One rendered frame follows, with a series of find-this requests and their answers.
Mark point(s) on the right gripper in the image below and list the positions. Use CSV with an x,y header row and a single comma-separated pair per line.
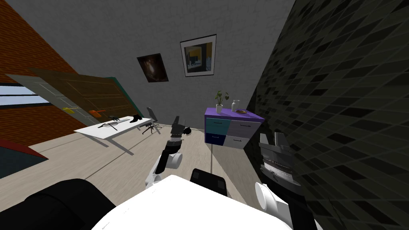
x,y
276,154

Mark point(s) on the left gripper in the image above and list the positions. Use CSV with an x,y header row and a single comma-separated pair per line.
x,y
176,130

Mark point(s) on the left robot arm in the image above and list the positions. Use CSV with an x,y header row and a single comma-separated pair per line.
x,y
166,159

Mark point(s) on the grey office chair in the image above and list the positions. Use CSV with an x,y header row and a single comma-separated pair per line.
x,y
151,121

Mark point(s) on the purple topped dresser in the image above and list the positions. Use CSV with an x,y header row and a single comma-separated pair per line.
x,y
235,129

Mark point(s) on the dark frameless picture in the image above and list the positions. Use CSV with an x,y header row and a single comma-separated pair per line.
x,y
152,67

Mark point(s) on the white framed picture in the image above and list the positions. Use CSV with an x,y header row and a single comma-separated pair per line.
x,y
198,56

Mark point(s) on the white table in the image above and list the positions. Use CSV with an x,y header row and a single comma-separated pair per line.
x,y
108,129

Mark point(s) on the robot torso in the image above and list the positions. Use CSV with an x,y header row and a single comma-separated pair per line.
x,y
179,207

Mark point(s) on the brown door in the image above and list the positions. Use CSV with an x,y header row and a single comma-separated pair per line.
x,y
96,92

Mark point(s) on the grey door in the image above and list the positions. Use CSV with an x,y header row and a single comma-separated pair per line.
x,y
48,92

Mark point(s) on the window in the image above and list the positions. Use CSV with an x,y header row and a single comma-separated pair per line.
x,y
19,95

